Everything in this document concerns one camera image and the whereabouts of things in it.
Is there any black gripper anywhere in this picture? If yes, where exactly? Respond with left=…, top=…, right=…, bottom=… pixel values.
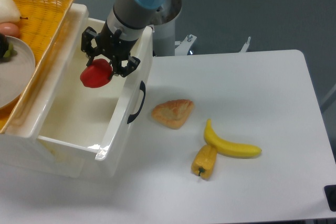
left=81, top=22, right=141, bottom=80

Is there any red bell pepper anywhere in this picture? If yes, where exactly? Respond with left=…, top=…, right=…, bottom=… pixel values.
left=80, top=59, right=113, bottom=88

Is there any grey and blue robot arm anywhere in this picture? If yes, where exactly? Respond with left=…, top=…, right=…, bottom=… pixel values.
left=80, top=0, right=165, bottom=87

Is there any open white upper drawer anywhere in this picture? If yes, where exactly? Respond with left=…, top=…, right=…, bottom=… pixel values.
left=35, top=17, right=153, bottom=162

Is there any yellow bell pepper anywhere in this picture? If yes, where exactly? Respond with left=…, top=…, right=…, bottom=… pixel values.
left=191, top=144, right=217, bottom=180

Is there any yellow woven basket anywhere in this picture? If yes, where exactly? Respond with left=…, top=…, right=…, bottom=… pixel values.
left=1, top=0, right=74, bottom=133

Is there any golden pastry turnover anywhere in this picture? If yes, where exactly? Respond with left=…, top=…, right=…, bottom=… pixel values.
left=151, top=99, right=194, bottom=130

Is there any grey round plate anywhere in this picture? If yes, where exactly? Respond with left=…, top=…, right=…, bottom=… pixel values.
left=1, top=36, right=35, bottom=108

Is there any dark eggplant with green stem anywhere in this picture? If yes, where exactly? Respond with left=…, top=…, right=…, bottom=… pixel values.
left=0, top=34, right=17, bottom=62

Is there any white pear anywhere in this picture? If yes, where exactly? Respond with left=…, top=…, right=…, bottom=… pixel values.
left=0, top=0, right=28, bottom=24

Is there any yellow banana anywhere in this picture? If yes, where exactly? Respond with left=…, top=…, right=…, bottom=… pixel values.
left=203, top=119, right=262, bottom=158

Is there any black object at table edge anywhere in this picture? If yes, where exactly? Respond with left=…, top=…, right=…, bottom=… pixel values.
left=324, top=185, right=336, bottom=212

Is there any black drawer handle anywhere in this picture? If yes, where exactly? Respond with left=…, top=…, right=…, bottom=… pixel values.
left=127, top=81, right=146, bottom=124

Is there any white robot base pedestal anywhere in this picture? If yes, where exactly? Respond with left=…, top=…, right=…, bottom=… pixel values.
left=150, top=0, right=182, bottom=56

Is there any white metal bracket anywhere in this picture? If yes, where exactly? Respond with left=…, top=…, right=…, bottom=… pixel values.
left=174, top=34, right=197, bottom=56

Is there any white table frame post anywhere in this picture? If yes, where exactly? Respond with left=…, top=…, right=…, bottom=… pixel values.
left=240, top=36, right=251, bottom=53

